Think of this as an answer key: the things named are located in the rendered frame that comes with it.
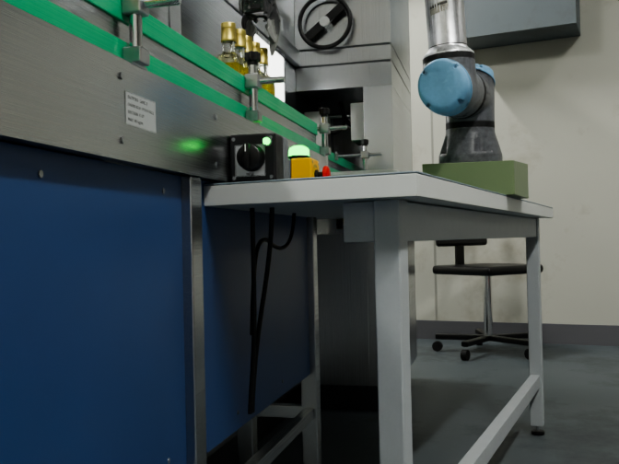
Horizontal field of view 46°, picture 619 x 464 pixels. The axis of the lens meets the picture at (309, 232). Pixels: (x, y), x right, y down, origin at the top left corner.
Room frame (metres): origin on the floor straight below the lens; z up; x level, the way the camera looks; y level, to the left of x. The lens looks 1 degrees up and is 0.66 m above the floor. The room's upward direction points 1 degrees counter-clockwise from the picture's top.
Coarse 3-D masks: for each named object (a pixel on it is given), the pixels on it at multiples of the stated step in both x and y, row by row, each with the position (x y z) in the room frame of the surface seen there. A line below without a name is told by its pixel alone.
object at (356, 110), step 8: (352, 104) 2.86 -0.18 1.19; (360, 104) 2.85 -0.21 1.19; (304, 112) 2.93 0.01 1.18; (312, 112) 2.92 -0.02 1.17; (352, 112) 2.86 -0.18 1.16; (360, 112) 2.85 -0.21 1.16; (312, 120) 2.92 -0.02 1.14; (320, 120) 2.91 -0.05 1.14; (328, 120) 3.04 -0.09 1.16; (352, 120) 2.86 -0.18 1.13; (360, 120) 2.85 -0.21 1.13; (352, 128) 2.86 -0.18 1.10; (360, 128) 2.85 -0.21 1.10; (320, 136) 2.91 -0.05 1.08; (328, 136) 3.04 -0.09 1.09; (352, 136) 2.86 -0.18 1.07; (360, 136) 2.85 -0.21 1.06; (320, 144) 2.91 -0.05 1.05; (328, 144) 3.03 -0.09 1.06; (360, 144) 2.96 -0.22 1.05
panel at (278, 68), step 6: (264, 42) 2.33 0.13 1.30; (270, 54) 2.39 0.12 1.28; (276, 54) 2.46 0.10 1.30; (270, 60) 2.39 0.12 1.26; (276, 60) 2.46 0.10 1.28; (282, 60) 2.53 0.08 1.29; (270, 66) 2.39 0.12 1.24; (276, 66) 2.46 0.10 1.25; (282, 66) 2.53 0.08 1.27; (270, 72) 2.39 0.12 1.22; (276, 72) 2.46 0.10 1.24; (282, 72) 2.53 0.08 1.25; (276, 84) 2.46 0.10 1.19; (282, 84) 2.52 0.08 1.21; (276, 90) 2.46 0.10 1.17; (282, 90) 2.52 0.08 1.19; (276, 96) 2.45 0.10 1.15; (282, 96) 2.52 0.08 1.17
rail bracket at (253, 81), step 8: (248, 56) 1.33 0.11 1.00; (256, 56) 1.33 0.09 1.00; (248, 64) 1.34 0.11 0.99; (256, 64) 1.33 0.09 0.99; (256, 72) 1.33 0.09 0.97; (248, 80) 1.33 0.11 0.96; (256, 80) 1.32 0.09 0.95; (264, 80) 1.33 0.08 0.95; (272, 80) 1.32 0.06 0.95; (280, 80) 1.32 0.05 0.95; (248, 88) 1.33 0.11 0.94; (256, 88) 1.33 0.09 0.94; (256, 96) 1.33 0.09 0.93; (256, 104) 1.33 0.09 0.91; (248, 112) 1.33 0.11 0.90; (256, 112) 1.32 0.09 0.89; (256, 120) 1.32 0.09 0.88
